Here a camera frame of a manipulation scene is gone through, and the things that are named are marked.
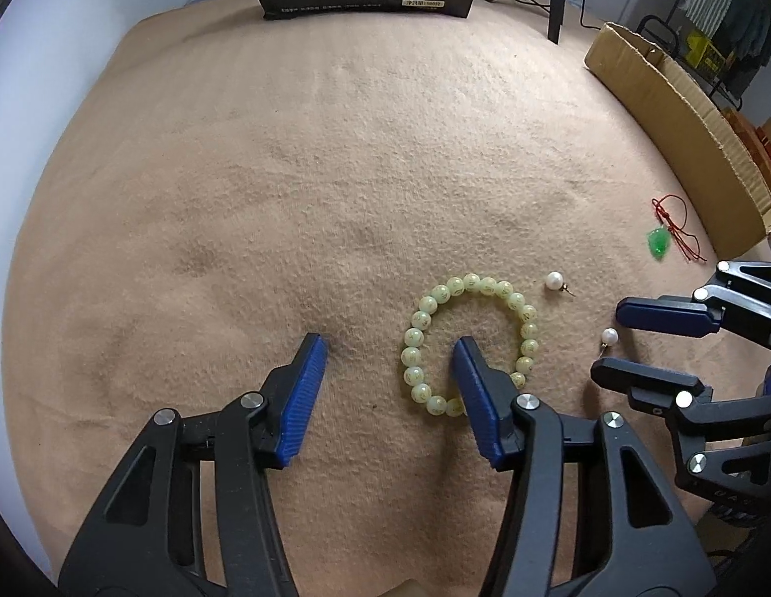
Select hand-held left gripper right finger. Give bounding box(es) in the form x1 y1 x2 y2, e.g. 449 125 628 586
450 336 717 597

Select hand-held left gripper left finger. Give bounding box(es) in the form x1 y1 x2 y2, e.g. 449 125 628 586
58 331 330 597

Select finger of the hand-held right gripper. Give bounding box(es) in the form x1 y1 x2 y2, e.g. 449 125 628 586
590 357 771 504
615 260 771 352

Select cream bead bracelet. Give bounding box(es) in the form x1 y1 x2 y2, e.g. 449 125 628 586
401 272 541 416

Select cardboard box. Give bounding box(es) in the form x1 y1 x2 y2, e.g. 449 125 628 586
584 21 771 236

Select tan blanket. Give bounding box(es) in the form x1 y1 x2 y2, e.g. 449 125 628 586
5 0 771 597

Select yellow crate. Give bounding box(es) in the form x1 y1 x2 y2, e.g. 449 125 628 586
684 31 731 79

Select black clothes rack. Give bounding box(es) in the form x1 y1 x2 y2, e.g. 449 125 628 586
637 0 771 106

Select dark hanging clothes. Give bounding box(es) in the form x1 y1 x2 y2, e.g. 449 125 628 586
724 0 771 69

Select green pendant with red cord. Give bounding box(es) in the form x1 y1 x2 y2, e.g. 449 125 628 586
647 195 708 263

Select black cable with switch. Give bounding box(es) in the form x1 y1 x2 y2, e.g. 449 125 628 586
513 0 604 31

